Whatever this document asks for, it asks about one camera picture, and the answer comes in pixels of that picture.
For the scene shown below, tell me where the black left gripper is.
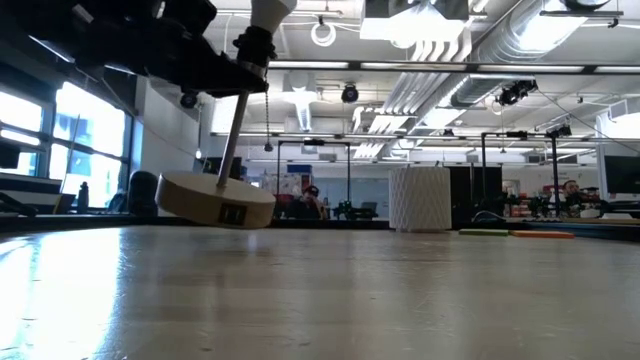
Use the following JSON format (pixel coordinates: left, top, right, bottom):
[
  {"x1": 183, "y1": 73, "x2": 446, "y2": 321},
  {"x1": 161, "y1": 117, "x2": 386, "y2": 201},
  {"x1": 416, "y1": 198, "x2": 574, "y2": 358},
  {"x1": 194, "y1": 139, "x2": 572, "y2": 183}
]
[{"x1": 69, "y1": 0, "x2": 270, "y2": 99}]

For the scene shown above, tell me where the wooden lamp with black socket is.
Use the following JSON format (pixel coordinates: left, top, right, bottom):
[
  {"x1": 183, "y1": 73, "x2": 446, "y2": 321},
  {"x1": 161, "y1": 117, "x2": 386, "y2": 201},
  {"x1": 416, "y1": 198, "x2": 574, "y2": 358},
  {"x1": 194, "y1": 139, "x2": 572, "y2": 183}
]
[{"x1": 154, "y1": 25, "x2": 278, "y2": 230}]

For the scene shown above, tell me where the person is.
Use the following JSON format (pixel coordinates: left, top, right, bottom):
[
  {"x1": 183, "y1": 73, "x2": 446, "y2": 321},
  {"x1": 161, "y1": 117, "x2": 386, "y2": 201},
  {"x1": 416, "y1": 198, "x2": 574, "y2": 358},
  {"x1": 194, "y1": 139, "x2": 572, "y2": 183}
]
[
  {"x1": 559, "y1": 179, "x2": 591, "y2": 220},
  {"x1": 297, "y1": 184, "x2": 329, "y2": 221}
]

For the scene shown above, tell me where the black rounded bin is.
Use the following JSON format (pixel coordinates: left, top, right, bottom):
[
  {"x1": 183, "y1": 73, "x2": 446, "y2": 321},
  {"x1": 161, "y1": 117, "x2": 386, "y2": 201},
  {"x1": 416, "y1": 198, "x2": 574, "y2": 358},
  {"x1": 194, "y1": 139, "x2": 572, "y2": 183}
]
[{"x1": 128, "y1": 170, "x2": 160, "y2": 217}]

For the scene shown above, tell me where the white textured pen cup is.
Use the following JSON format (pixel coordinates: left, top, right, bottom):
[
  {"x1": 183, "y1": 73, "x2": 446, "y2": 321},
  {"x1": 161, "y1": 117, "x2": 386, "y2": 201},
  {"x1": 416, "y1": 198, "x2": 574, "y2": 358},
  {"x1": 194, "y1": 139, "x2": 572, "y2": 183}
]
[{"x1": 388, "y1": 166, "x2": 452, "y2": 233}]

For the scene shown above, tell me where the green sticky note pad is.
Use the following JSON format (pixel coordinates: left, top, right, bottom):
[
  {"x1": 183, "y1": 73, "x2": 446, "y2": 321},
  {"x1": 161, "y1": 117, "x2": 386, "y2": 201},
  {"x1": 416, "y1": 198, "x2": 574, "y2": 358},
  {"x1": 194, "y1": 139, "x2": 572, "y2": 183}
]
[{"x1": 458, "y1": 228, "x2": 510, "y2": 237}]

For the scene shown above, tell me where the black computer monitor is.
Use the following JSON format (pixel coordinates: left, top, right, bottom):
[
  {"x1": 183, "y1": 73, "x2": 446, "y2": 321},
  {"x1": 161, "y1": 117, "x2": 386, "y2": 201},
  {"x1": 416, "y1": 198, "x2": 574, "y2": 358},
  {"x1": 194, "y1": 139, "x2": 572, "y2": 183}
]
[{"x1": 603, "y1": 154, "x2": 640, "y2": 195}]

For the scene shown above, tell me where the white coiled cable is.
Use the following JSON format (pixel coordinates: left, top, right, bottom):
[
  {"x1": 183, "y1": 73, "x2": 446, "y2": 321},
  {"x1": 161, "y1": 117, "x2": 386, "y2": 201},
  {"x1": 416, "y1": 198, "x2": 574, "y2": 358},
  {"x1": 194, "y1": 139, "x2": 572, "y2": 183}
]
[{"x1": 309, "y1": 21, "x2": 338, "y2": 48}]

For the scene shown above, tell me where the black ceiling mounted camera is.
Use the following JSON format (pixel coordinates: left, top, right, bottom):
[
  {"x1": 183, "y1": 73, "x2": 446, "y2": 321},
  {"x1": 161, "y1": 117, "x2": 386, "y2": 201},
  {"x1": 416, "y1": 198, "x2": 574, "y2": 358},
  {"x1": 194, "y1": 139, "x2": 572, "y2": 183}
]
[{"x1": 497, "y1": 79, "x2": 539, "y2": 107}]

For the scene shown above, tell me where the silver ventilation duct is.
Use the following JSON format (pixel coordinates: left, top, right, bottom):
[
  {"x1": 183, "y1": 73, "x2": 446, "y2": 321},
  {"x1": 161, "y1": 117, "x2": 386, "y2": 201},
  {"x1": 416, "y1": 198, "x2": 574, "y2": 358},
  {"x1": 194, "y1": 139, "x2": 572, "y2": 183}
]
[{"x1": 449, "y1": 0, "x2": 591, "y2": 109}]

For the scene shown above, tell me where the black gantry frame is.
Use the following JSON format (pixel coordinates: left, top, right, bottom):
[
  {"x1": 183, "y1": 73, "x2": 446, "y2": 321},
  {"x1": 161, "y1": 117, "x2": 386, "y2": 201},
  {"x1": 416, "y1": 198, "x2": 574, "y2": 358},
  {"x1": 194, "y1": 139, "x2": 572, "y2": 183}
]
[{"x1": 481, "y1": 130, "x2": 561, "y2": 217}]

